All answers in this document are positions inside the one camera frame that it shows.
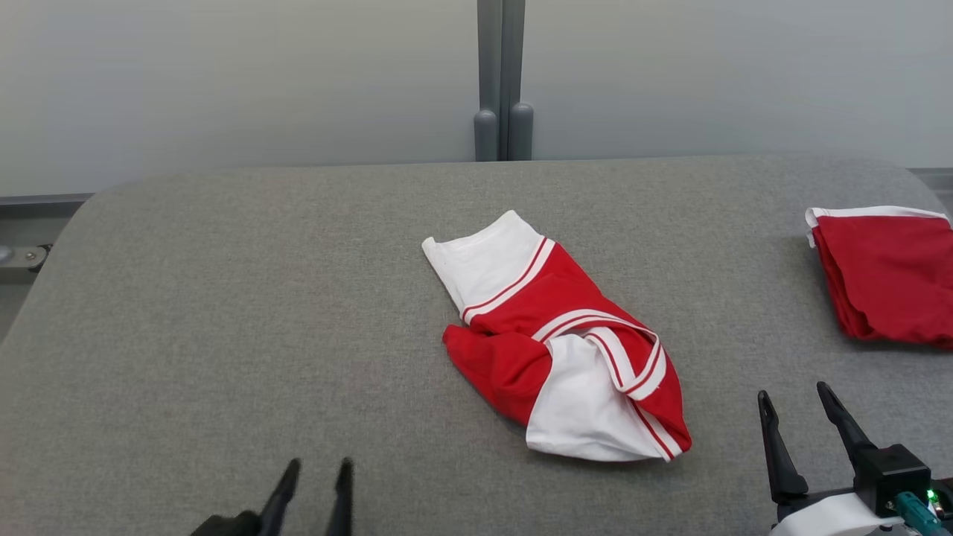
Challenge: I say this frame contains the red and white striped jersey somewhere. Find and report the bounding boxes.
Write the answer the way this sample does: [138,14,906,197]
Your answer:
[421,210,693,464]

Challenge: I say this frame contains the dark grey wall baseboard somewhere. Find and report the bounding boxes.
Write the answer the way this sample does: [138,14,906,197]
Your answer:
[908,167,953,196]

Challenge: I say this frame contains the grey vertical wall post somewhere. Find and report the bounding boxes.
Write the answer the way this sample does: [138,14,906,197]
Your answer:
[474,0,535,162]

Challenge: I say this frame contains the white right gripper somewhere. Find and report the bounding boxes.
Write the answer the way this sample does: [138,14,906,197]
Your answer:
[758,381,909,536]

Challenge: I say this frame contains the teal right camera connector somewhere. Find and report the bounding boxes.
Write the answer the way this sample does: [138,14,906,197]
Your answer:
[893,490,945,536]

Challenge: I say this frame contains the small metal wall bracket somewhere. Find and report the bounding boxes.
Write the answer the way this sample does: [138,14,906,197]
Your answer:
[0,244,53,270]

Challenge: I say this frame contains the red shorts with white band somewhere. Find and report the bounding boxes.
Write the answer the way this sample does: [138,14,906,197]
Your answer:
[804,205,953,351]

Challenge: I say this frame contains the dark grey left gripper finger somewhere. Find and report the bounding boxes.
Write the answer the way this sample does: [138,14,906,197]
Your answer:
[325,458,355,536]
[257,458,302,536]

